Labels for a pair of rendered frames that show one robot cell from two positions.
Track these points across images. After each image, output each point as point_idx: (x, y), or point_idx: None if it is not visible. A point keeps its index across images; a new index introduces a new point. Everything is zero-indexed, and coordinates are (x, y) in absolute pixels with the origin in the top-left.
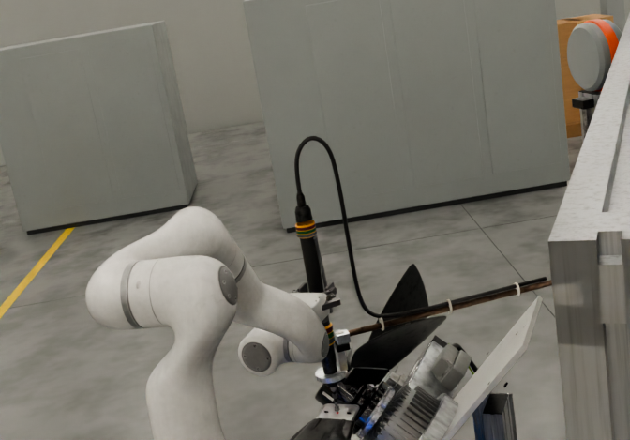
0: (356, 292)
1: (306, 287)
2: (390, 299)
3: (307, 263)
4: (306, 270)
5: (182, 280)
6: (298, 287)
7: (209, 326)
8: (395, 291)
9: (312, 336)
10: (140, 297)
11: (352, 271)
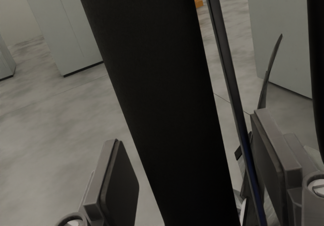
0: (321, 123)
1: (124, 164)
2: (260, 108)
3: (125, 7)
4: (116, 76)
5: None
6: (88, 190)
7: None
8: (264, 90)
9: None
10: None
11: (315, 41)
